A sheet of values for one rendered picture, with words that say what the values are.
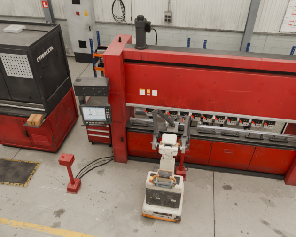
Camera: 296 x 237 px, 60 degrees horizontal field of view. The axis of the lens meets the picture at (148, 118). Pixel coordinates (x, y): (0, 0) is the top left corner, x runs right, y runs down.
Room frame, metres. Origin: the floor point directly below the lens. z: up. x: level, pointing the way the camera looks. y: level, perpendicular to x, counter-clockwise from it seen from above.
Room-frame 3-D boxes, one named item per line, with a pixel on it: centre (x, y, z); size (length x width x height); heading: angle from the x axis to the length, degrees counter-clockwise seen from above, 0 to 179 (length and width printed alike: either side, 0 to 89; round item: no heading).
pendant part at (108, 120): (3.28, 0.80, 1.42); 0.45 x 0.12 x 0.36; 89
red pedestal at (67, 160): (2.91, 1.33, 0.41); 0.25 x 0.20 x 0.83; 171
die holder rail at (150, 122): (3.69, 0.08, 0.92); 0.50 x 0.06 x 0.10; 81
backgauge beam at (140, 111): (3.83, -0.90, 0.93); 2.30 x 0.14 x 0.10; 81
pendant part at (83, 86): (3.37, 0.85, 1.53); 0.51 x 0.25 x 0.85; 89
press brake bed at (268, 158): (3.45, -1.09, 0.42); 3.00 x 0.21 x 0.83; 81
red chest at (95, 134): (4.19, 0.96, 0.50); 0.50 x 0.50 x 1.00; 81
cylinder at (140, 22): (3.82, 0.04, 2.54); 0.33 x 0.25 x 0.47; 81
